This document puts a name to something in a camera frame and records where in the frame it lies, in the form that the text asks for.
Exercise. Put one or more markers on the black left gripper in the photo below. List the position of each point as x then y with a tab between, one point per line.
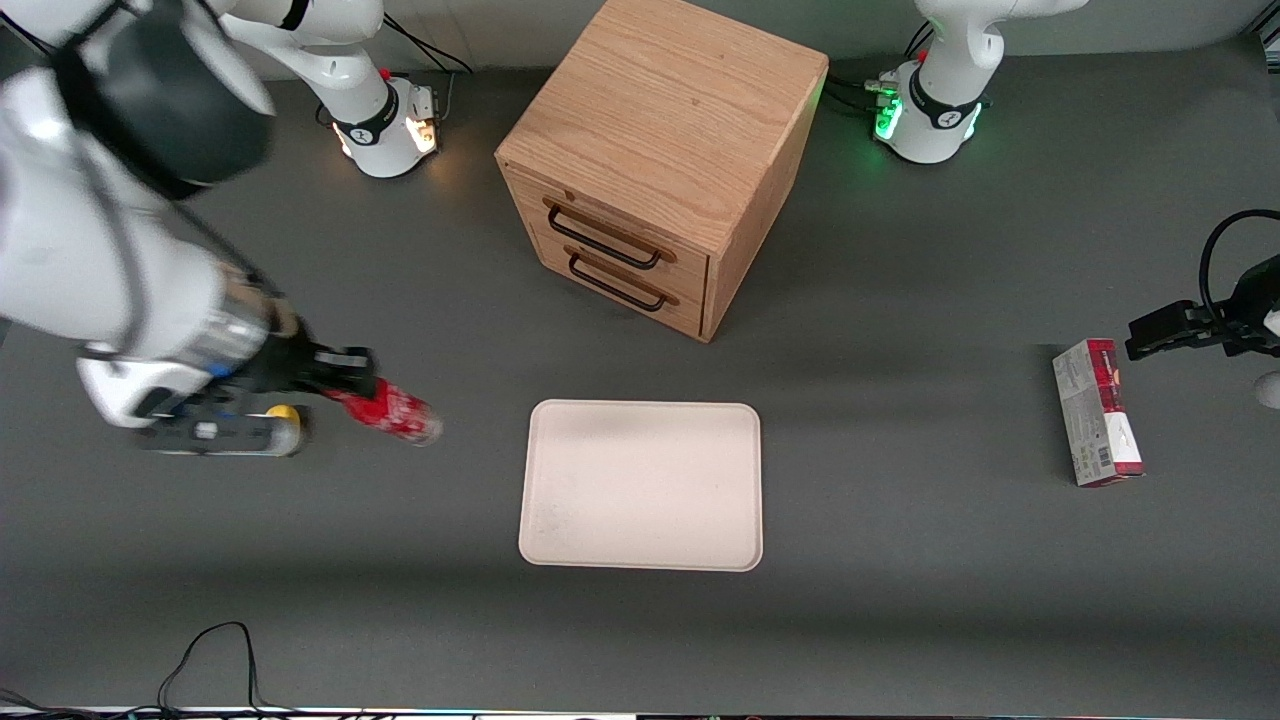
1252	303

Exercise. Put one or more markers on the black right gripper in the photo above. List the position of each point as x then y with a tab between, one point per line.
283	365

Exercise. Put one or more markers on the red soda can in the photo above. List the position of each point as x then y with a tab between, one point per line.
395	410

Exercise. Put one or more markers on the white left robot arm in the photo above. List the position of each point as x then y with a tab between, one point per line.
940	90

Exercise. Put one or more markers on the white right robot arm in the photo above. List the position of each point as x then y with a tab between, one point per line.
90	260

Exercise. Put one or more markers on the cream rectangular tray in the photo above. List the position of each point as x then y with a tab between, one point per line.
640	485

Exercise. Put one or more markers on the small yellow-topped object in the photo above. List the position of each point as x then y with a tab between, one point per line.
283	411

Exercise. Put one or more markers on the red plaid cardboard box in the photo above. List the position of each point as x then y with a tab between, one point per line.
1095	410

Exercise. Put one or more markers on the wooden drawer front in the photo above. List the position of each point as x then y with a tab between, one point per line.
690	305
620	215

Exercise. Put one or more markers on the wooden drawer cabinet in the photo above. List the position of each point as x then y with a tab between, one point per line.
660	110

